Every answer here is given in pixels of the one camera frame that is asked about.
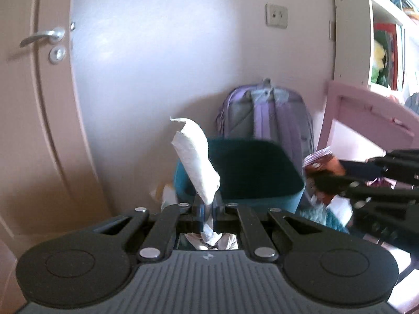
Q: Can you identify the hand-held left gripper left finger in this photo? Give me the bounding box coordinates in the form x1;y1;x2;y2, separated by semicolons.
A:
97;203;206;263

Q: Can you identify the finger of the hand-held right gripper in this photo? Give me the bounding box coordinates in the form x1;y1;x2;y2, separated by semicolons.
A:
309;170;419;247
340;149;419;187

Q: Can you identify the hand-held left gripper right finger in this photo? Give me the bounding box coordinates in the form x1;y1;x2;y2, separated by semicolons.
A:
210;202;316;263

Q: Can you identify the white tissue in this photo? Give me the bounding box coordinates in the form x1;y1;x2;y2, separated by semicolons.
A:
170;117;220;246

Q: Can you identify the orange brown snack packet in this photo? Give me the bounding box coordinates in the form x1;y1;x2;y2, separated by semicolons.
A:
303;147;348;205

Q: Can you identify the teal deer print trash bin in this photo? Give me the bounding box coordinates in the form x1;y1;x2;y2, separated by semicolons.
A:
173;137;306;215

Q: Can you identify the orange white object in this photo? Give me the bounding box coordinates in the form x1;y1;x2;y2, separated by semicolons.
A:
151;183;179;211

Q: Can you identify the pink wooden chair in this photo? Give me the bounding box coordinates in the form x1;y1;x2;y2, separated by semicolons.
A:
316;81;419;184

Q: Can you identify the purple grey backpack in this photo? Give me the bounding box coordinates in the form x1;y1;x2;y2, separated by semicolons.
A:
216;78;315;177

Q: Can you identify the red green picture book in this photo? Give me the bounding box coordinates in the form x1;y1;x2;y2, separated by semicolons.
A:
372;23;406;90

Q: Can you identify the white bookshelf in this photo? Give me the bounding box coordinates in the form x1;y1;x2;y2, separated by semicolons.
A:
329;0;419;95

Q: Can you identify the beige door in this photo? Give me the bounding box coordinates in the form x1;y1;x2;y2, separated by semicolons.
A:
0;0;112;301

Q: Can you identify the silver door lock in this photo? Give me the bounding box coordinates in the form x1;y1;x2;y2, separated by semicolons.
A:
48;46;67;63

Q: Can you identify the silver door handle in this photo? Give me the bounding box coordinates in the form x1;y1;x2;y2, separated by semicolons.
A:
20;27;66;48

